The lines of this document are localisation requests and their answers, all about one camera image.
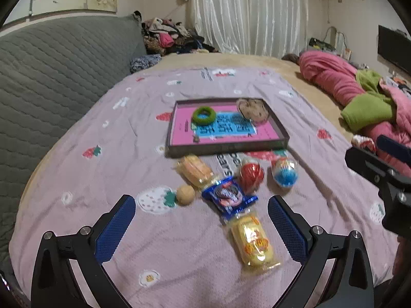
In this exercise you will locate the grey quilted headboard cover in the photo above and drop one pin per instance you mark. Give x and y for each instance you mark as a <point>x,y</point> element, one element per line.
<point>57,77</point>

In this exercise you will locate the brown furry object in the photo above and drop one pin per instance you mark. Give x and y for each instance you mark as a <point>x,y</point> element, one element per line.
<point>290,57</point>

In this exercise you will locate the tan walnut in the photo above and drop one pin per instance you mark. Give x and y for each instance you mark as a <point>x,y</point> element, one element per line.
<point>185,195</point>

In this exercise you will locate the white red patterned cloth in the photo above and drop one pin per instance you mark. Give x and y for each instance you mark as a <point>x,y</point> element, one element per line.
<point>362,141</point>

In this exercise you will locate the pile of clothes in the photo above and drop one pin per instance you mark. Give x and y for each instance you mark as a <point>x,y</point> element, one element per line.
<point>167,35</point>

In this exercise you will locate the blue toy egg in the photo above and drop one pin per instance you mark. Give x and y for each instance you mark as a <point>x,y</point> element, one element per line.
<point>285,173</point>

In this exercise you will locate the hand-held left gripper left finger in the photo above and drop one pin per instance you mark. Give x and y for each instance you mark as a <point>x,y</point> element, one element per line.
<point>118,227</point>

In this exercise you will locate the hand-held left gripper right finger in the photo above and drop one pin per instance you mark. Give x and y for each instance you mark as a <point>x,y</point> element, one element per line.
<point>287,231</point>

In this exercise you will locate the white sheer curtain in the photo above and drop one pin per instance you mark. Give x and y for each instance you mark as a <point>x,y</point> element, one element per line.
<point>247,12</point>

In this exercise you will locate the person's right forearm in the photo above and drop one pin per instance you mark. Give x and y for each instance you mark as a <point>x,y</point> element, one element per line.
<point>404,256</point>

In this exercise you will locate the blue patterned cloth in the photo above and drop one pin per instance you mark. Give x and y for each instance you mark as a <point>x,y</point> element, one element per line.
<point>144,62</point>

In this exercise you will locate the blue cookie packet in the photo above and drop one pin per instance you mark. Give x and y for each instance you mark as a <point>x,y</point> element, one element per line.
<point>228,197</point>

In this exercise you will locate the pink cardboard box tray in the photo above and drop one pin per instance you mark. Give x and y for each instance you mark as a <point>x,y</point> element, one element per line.
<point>183,125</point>

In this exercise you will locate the pink duvet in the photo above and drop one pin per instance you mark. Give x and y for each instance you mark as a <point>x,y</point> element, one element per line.
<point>330,73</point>

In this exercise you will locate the red toy egg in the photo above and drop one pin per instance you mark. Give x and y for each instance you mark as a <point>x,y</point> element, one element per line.
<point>252,176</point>

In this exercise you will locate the green fleece cloth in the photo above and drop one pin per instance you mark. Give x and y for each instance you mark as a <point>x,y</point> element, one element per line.
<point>366,112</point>

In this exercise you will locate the yellow cake packet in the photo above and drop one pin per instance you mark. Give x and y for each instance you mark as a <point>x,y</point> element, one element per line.
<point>253,243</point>

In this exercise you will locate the orange bread packet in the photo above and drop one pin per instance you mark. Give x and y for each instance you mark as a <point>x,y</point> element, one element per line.
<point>194,170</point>

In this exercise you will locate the dark bag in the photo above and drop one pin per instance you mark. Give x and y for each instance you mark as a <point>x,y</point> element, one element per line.
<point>321,44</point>

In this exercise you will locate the black television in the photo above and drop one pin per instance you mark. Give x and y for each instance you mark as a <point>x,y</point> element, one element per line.
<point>395,48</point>

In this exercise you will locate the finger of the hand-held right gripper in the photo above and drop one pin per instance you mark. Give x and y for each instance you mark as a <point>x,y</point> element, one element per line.
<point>366,163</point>
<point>396,149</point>

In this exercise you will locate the pink strawberry print blanket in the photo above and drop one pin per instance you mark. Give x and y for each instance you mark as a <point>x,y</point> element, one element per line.
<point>112,134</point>

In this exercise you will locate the beige sheer scrunchie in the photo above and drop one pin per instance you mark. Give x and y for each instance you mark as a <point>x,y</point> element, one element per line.
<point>253,110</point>

